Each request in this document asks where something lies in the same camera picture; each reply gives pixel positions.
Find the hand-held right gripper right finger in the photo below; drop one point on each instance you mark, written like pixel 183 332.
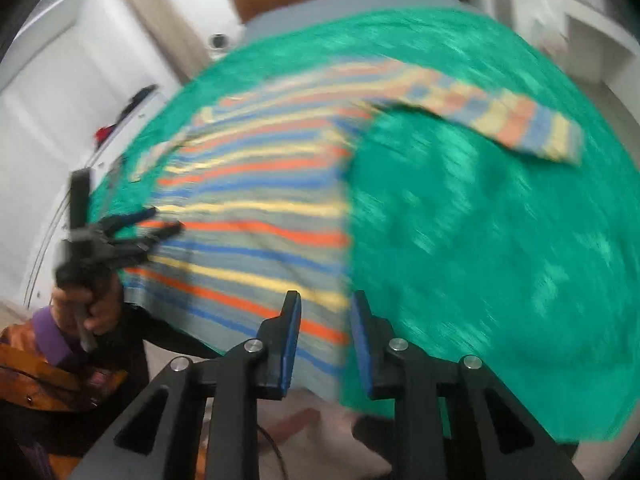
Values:
pixel 361 346

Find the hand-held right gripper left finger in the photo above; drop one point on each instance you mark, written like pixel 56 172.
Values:
pixel 292 342

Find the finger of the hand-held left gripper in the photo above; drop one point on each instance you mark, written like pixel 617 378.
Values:
pixel 127 219
pixel 157 237

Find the striped knit sweater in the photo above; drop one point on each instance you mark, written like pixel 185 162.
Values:
pixel 260 220

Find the person's left forearm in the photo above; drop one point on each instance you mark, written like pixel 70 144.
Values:
pixel 50 355

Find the black clothes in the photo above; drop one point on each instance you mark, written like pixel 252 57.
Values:
pixel 137 100

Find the person's left hand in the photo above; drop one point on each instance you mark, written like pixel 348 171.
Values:
pixel 107 305

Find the white drawer bench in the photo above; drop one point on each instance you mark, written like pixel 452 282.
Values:
pixel 45 230

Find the red cloth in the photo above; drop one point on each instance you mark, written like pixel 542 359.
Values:
pixel 104 133

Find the green floral blanket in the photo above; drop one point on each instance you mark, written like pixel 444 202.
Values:
pixel 475 260

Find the white sheer curtain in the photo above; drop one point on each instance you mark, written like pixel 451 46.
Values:
pixel 65 70

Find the beige curtain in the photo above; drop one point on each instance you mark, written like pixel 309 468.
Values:
pixel 160 25

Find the small white fan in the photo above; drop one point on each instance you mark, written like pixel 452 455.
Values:
pixel 218 42

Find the grey striped bed sheet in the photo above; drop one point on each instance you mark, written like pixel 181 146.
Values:
pixel 350 5

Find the white built-in desk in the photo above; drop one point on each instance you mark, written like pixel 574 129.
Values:
pixel 590 25

